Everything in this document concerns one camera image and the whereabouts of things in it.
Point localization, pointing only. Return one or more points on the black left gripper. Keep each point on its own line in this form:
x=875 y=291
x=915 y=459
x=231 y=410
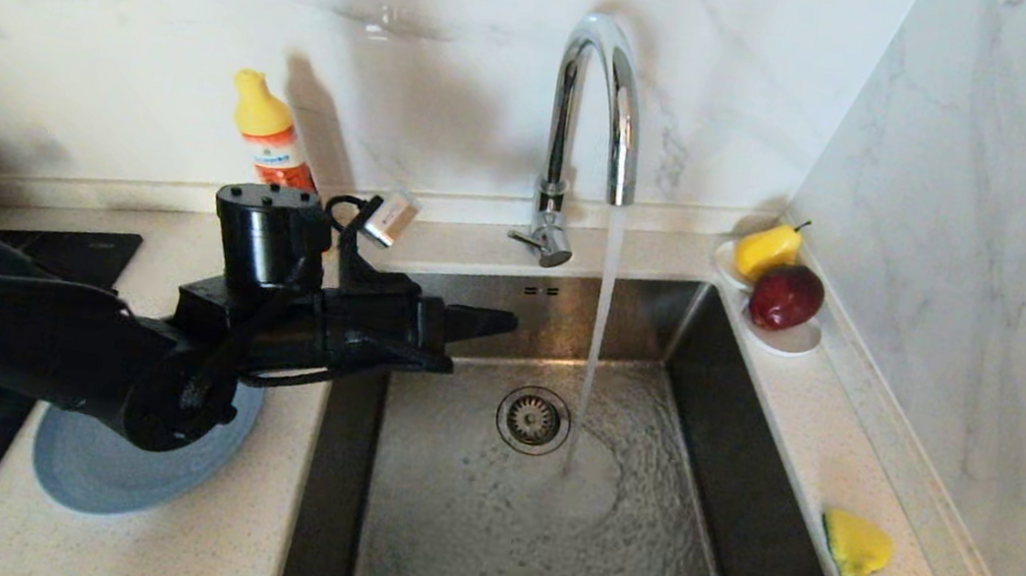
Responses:
x=369 y=329

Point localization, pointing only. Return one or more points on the orange dish soap bottle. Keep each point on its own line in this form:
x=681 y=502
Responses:
x=269 y=142

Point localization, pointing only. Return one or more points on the blue round plate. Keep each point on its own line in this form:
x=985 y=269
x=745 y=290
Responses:
x=102 y=472

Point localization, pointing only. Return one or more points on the yellow green sponge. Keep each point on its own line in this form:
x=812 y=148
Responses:
x=860 y=547

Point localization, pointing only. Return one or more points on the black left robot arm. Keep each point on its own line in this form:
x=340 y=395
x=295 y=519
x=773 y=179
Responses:
x=21 y=332

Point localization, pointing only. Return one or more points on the metal sink drain strainer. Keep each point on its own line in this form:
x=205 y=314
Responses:
x=533 y=420

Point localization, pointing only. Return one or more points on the stainless steel sink basin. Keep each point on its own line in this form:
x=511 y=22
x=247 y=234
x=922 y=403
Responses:
x=538 y=549

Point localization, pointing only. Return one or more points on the chrome gooseneck faucet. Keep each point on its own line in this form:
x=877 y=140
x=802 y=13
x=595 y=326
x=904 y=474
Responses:
x=630 y=115

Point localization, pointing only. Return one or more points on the yellow pear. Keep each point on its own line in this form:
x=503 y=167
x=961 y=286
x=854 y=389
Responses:
x=766 y=250

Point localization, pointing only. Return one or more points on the dark red apple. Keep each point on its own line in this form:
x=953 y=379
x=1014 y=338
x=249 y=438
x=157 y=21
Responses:
x=784 y=296

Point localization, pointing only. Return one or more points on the small white fruit dish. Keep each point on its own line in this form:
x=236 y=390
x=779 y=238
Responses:
x=793 y=343

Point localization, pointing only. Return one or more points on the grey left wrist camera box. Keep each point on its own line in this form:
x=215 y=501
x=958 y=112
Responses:
x=391 y=218

